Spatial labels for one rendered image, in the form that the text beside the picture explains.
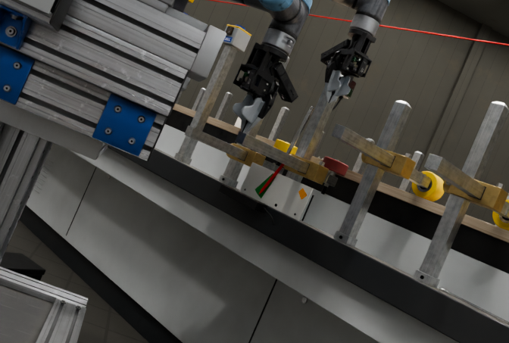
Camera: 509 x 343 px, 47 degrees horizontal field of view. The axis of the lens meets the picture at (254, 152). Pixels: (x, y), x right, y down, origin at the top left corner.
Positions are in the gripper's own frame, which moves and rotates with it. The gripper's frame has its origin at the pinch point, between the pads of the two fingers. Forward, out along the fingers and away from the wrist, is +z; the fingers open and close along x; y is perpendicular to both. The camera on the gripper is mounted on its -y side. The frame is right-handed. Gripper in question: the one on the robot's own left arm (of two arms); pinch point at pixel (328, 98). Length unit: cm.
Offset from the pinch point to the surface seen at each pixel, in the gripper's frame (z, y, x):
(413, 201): 16.9, 15.9, 30.6
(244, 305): 71, -26, 21
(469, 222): 17, 33, 35
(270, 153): 21.3, 3.3, -12.7
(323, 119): 5.3, -5.2, 4.9
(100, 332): 105, -63, -7
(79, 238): 90, -129, -7
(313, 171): 20.8, 1.1, 4.5
